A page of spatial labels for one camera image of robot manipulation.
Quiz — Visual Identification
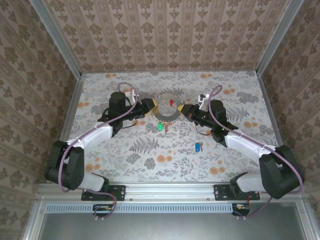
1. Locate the thin black right gripper cable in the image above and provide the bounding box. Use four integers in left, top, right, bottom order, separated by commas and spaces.
194, 124, 214, 137

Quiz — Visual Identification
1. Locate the metal keyring disc with rings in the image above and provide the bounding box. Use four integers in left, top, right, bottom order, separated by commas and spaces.
152, 93, 183, 124

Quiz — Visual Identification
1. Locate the aluminium table side rail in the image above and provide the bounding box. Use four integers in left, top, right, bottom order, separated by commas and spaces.
58, 72, 87, 141
256, 71, 285, 151

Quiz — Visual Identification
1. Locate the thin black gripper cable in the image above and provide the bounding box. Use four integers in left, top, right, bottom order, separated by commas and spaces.
121, 119, 139, 130
194, 124, 214, 137

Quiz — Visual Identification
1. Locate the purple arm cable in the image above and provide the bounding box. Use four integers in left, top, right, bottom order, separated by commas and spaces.
207, 84, 306, 221
57, 82, 140, 222

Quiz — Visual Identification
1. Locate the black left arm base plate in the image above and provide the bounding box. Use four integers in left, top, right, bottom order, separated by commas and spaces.
81, 184, 126, 202

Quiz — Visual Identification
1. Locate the grey metal sheet panel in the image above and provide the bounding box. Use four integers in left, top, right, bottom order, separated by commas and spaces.
23, 196, 320, 240

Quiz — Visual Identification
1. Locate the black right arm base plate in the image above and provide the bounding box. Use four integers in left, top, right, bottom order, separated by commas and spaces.
213, 184, 261, 202

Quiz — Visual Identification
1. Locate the black connector box with wires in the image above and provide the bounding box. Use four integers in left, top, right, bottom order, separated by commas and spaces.
92, 203, 114, 218
231, 202, 251, 217

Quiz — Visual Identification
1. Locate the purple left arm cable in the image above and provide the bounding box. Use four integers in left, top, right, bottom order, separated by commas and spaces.
57, 82, 140, 222

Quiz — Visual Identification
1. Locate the long aluminium base rail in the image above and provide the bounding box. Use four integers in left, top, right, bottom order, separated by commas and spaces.
37, 182, 308, 201

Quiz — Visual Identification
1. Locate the thin black left gripper cable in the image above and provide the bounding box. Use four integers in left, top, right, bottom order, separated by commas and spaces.
121, 119, 139, 130

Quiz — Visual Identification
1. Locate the aluminium frame post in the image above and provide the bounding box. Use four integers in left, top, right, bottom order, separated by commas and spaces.
256, 0, 305, 76
29, 0, 83, 77

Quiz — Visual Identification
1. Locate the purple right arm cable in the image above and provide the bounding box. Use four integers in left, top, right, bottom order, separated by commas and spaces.
207, 84, 306, 221

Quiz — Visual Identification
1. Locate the grey slotted cable duct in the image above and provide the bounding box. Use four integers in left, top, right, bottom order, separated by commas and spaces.
46, 202, 251, 214

